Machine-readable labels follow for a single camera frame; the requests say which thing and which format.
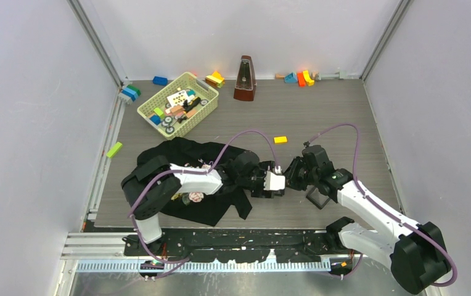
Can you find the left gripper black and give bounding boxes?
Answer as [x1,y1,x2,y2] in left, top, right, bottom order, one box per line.
[237,163,275,198]

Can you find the black floral t-shirt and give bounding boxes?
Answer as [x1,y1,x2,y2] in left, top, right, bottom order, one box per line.
[121,137,261,226]

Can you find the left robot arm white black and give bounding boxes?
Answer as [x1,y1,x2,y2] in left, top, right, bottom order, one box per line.
[121,150,287,255]

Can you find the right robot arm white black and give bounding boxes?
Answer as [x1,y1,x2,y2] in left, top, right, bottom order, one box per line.
[285,142,458,295]

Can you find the closed black display box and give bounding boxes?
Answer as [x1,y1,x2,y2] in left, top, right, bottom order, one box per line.
[305,186,332,210]

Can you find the yellow block on table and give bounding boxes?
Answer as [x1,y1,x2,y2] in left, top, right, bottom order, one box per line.
[273,136,289,145]

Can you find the orange block right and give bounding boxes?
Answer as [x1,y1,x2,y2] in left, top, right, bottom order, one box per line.
[297,72,306,88]

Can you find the yellow curved block right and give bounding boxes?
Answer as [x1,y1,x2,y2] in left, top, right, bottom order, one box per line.
[302,70,315,86]

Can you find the blue toy brick right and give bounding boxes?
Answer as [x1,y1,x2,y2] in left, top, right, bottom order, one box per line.
[284,72,298,83]

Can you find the brown wooden metronome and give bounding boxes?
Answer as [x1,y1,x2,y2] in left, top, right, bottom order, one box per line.
[234,55,256,102]

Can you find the yellow black screwdriver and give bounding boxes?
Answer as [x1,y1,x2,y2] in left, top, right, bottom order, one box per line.
[182,97,202,113]

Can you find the pale green plastic basket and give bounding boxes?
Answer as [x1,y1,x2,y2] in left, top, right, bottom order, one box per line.
[137,72,219,140]

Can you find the yellow orange block pile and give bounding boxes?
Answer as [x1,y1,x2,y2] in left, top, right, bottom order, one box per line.
[205,71,225,88]

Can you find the lime green block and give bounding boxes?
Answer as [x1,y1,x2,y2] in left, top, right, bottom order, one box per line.
[105,142,123,158]

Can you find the blue green stacked bricks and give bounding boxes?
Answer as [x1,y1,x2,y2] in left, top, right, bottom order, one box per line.
[117,84,141,104]

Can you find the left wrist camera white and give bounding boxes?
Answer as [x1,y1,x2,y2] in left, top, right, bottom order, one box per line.
[263,166,286,191]

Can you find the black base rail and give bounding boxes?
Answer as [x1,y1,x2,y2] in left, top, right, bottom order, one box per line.
[83,220,367,279]

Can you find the blue brick by wall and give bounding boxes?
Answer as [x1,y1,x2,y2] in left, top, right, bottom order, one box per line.
[152,76,168,86]

